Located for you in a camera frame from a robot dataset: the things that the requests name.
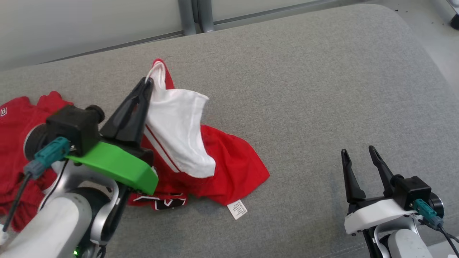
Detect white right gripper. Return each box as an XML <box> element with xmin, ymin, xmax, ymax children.
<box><xmin>341</xmin><ymin>145</ymin><xmax>417</xmax><ymax>236</ymax></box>

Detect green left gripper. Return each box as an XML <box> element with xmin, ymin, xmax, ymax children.
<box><xmin>66</xmin><ymin>80</ymin><xmax>159</xmax><ymax>196</ymax></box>

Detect red shorts with white lining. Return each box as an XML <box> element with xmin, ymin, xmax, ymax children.
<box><xmin>127</xmin><ymin>58</ymin><xmax>270</xmax><ymax>220</ymax></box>

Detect red shirt with white trim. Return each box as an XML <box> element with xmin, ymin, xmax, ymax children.
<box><xmin>0</xmin><ymin>91</ymin><xmax>74</xmax><ymax>233</ymax></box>

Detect grey fabric sofa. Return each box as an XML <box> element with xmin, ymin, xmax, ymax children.
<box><xmin>0</xmin><ymin>4</ymin><xmax>459</xmax><ymax>258</ymax></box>

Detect thin black cable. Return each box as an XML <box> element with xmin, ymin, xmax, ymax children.
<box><xmin>39</xmin><ymin>161</ymin><xmax>69</xmax><ymax>212</ymax></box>

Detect grey metal post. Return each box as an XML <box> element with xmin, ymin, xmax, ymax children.
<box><xmin>196</xmin><ymin>0</ymin><xmax>215</xmax><ymax>33</ymax></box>
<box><xmin>178</xmin><ymin>0</ymin><xmax>197</xmax><ymax>36</ymax></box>

